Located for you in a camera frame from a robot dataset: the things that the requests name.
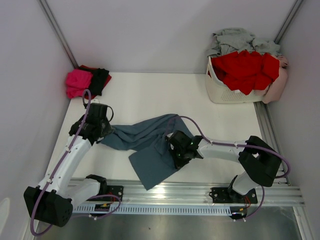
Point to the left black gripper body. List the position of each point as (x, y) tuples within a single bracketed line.
[(106, 128)]

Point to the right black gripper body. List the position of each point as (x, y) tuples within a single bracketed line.
[(180, 158)]

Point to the blue-grey t-shirt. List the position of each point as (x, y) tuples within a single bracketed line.
[(151, 160)]

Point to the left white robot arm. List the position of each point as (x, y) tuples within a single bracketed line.
[(51, 201)]

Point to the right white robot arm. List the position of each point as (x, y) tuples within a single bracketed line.
[(259, 161)]

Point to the folded black t-shirt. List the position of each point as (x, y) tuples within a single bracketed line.
[(98, 80)]

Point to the folded pink t-shirt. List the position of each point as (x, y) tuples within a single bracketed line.
[(76, 83)]

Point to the white laundry basket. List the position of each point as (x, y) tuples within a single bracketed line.
[(219, 93)]

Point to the red t-shirt in basket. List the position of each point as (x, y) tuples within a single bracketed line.
[(246, 71)]

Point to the light pink garment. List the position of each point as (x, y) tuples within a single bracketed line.
[(275, 90)]

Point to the grey t-shirt in basket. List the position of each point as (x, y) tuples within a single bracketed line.
[(229, 40)]

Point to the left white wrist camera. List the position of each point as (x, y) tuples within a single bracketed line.
[(94, 101)]

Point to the aluminium mounting rail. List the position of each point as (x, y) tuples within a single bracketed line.
[(197, 194)]

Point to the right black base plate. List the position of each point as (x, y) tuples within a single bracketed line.
[(226, 195)]

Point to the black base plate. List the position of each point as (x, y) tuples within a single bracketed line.
[(226, 195), (116, 190)]

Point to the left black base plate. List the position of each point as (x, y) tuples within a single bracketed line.
[(116, 190)]

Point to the right side aluminium rail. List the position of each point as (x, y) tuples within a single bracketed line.
[(269, 136)]

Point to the white slotted cable duct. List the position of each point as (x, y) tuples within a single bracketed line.
[(138, 209)]

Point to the left corner aluminium post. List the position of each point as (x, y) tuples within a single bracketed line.
[(48, 13)]

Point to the corner aluminium post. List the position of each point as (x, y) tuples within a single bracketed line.
[(48, 13), (297, 5)]

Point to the right corner aluminium post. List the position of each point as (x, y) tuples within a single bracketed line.
[(297, 5)]

